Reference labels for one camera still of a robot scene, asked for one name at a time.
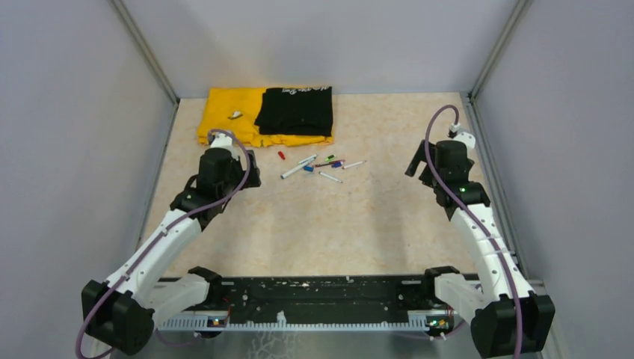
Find white blue-ended marker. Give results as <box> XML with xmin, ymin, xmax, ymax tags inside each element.
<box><xmin>318</xmin><ymin>171</ymin><xmax>343</xmax><ymax>183</ymax></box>

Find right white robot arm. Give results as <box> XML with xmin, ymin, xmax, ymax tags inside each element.
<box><xmin>405</xmin><ymin>140</ymin><xmax>555</xmax><ymax>358</ymax></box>

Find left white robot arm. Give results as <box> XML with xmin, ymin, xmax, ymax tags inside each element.
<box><xmin>75</xmin><ymin>146</ymin><xmax>261</xmax><ymax>358</ymax></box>

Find white red-tipped pen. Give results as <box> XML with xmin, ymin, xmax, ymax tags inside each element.
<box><xmin>341</xmin><ymin>160</ymin><xmax>366</xmax><ymax>170</ymax></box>

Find red gel pen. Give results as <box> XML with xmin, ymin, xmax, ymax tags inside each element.
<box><xmin>313</xmin><ymin>160</ymin><xmax>345</xmax><ymax>168</ymax></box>

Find large white blue marker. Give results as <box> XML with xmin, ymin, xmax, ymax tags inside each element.
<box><xmin>280</xmin><ymin>163</ymin><xmax>311</xmax><ymax>180</ymax></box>

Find yellow folded shirt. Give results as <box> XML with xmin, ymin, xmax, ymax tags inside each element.
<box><xmin>197</xmin><ymin>88</ymin><xmax>334</xmax><ymax>147</ymax></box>

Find black folded shirt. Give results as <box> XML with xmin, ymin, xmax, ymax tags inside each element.
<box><xmin>255</xmin><ymin>86</ymin><xmax>333</xmax><ymax>137</ymax></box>

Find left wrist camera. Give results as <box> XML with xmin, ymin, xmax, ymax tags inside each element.
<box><xmin>209</xmin><ymin>132</ymin><xmax>234</xmax><ymax>149</ymax></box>

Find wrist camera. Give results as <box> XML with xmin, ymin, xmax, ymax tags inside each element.
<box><xmin>209</xmin><ymin>132</ymin><xmax>234</xmax><ymax>149</ymax></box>
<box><xmin>448</xmin><ymin>123</ymin><xmax>476</xmax><ymax>150</ymax></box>

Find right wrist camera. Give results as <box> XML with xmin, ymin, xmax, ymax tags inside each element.
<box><xmin>448</xmin><ymin>123</ymin><xmax>476</xmax><ymax>150</ymax></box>

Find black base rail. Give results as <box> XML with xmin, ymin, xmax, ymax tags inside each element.
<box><xmin>160</xmin><ymin>274</ymin><xmax>461</xmax><ymax>336</ymax></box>

